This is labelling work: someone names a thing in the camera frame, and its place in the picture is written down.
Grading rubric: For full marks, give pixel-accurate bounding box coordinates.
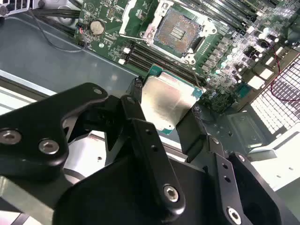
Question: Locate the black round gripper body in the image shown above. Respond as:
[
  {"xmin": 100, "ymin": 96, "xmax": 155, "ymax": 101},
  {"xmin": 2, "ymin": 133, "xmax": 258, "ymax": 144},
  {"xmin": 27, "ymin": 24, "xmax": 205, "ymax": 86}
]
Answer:
[{"xmin": 52, "ymin": 156, "xmax": 226, "ymax": 225}]

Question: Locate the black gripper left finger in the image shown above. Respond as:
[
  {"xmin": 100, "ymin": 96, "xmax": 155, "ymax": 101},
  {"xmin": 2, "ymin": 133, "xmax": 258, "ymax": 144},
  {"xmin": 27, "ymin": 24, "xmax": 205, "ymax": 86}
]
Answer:
[{"xmin": 0, "ymin": 78, "xmax": 186, "ymax": 217}]

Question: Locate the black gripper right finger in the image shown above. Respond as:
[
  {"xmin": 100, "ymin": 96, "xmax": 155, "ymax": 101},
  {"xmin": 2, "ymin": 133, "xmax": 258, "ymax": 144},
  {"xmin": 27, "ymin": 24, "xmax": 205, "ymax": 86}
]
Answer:
[{"xmin": 176, "ymin": 105, "xmax": 289, "ymax": 225}]

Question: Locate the silver CPU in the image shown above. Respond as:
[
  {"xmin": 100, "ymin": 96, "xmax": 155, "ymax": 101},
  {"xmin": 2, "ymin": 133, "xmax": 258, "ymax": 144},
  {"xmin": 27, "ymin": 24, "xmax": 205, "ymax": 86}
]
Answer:
[{"xmin": 140, "ymin": 63, "xmax": 207, "ymax": 136}]

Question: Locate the metal locking lever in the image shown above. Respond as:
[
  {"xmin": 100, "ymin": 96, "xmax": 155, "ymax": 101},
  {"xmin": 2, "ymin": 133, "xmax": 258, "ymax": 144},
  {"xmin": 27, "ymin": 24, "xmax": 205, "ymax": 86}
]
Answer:
[{"xmin": 190, "ymin": 66, "xmax": 205, "ymax": 87}]

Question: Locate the metal socket cover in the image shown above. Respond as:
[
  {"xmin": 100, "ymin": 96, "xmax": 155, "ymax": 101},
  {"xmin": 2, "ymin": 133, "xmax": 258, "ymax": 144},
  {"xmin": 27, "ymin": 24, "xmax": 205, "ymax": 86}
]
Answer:
[{"xmin": 119, "ymin": 0, "xmax": 170, "ymax": 43}]

